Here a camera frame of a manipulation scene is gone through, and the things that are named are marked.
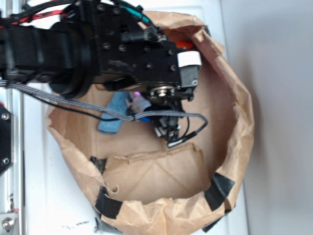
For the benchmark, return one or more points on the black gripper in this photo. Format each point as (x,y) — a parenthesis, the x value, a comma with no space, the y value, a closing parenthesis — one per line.
(126,51)

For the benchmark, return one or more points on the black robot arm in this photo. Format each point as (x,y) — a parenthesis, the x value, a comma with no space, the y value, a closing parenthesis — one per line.
(73,44)

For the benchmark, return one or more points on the orange toy carrot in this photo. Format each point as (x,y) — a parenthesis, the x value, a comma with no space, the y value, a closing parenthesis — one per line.
(184,44)

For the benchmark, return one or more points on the black tape strip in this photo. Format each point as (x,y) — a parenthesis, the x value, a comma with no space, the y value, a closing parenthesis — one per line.
(107,206)
(218,191)
(99,163)

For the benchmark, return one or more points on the brown paper bag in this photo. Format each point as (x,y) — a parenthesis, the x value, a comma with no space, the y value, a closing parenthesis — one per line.
(162,189)

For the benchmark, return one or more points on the black tape strip inner left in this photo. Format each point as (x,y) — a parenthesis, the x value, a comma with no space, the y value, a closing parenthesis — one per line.
(107,206)

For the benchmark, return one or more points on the black tape strip right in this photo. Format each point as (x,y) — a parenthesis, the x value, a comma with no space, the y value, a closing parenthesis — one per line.
(218,191)

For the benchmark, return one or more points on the white plastic board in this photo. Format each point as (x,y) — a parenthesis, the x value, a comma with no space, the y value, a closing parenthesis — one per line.
(54,204)

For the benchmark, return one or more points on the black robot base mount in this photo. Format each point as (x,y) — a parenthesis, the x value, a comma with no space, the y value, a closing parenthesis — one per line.
(5,139)

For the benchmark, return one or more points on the aluminium rail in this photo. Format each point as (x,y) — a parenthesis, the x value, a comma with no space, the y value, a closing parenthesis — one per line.
(12,208)

